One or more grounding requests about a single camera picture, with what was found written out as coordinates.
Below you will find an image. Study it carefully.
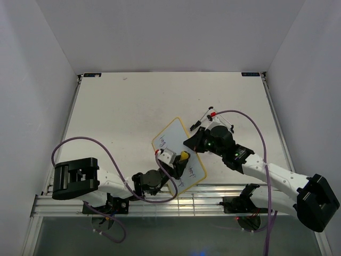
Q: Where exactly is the aluminium frame rail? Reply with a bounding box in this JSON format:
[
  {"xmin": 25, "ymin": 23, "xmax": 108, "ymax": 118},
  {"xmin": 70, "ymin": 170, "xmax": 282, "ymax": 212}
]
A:
[{"xmin": 30, "ymin": 185, "xmax": 283, "ymax": 218}]

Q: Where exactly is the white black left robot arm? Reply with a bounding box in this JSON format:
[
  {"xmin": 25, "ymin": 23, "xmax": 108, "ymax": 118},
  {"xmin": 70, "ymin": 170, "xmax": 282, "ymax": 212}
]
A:
[{"xmin": 52, "ymin": 154, "xmax": 190, "ymax": 213}]

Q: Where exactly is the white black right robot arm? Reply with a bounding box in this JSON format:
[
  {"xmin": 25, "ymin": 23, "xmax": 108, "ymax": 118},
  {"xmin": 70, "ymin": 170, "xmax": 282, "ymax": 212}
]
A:
[{"xmin": 183, "ymin": 125, "xmax": 340, "ymax": 233}]

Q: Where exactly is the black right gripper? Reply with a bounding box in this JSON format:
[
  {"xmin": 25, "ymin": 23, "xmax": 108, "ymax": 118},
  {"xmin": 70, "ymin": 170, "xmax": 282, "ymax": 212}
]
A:
[{"xmin": 183, "ymin": 126, "xmax": 225, "ymax": 158}]

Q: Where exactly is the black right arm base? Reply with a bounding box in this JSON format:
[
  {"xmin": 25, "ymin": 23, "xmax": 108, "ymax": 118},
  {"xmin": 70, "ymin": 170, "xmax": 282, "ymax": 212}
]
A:
[{"xmin": 219, "ymin": 196, "xmax": 258, "ymax": 213}]

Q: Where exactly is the yellow framed whiteboard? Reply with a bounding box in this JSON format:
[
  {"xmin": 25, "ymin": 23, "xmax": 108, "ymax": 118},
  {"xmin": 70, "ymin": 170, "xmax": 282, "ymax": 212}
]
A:
[{"xmin": 152, "ymin": 117, "xmax": 207, "ymax": 195}]

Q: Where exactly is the blue corner label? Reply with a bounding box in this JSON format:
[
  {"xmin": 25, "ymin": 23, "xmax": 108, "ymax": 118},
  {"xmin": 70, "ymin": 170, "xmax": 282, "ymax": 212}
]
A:
[
  {"xmin": 241, "ymin": 72, "xmax": 260, "ymax": 77},
  {"xmin": 83, "ymin": 73, "xmax": 102, "ymax": 78}
]

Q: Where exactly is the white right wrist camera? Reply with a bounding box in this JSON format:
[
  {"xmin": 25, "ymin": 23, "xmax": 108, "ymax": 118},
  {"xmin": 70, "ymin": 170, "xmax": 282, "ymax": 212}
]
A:
[{"xmin": 206, "ymin": 118, "xmax": 222, "ymax": 130}]

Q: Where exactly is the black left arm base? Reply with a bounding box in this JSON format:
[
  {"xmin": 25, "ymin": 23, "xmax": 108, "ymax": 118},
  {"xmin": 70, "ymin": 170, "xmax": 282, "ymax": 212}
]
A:
[{"xmin": 91, "ymin": 194, "xmax": 129, "ymax": 215}]

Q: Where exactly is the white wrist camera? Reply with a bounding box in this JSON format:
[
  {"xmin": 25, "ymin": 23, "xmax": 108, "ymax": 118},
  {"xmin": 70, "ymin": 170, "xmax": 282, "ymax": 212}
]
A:
[
  {"xmin": 206, "ymin": 118, "xmax": 222, "ymax": 130},
  {"xmin": 155, "ymin": 148, "xmax": 176, "ymax": 167}
]

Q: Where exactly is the blue right corner label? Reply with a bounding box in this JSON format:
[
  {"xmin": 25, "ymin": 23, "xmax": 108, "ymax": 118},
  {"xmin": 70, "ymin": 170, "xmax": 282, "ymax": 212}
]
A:
[{"xmin": 241, "ymin": 72, "xmax": 260, "ymax": 77}]

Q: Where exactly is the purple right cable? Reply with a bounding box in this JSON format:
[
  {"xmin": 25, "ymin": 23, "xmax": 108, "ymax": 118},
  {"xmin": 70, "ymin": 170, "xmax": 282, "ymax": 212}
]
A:
[{"xmin": 210, "ymin": 109, "xmax": 278, "ymax": 256}]

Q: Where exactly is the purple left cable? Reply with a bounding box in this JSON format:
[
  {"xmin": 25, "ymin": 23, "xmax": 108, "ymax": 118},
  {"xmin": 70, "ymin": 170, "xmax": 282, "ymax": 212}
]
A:
[{"xmin": 52, "ymin": 136, "xmax": 178, "ymax": 244}]

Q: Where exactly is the blue left corner label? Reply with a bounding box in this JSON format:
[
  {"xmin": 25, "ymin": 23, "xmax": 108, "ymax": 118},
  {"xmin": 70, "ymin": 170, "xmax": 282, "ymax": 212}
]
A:
[{"xmin": 83, "ymin": 73, "xmax": 102, "ymax": 78}]

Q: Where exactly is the purple cable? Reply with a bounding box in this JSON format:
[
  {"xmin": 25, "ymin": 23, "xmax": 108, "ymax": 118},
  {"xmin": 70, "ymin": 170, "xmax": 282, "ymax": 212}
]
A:
[
  {"xmin": 52, "ymin": 136, "xmax": 178, "ymax": 244},
  {"xmin": 210, "ymin": 109, "xmax": 278, "ymax": 256}
]

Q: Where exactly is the yellow bone-shaped eraser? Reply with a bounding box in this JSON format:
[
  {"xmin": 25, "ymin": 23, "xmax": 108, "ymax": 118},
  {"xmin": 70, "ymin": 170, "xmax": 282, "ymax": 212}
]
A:
[{"xmin": 179, "ymin": 151, "xmax": 190, "ymax": 162}]

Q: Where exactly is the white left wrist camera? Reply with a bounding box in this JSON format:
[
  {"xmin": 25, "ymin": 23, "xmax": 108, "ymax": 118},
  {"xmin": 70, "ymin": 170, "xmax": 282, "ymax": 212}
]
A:
[{"xmin": 155, "ymin": 148, "xmax": 176, "ymax": 167}]

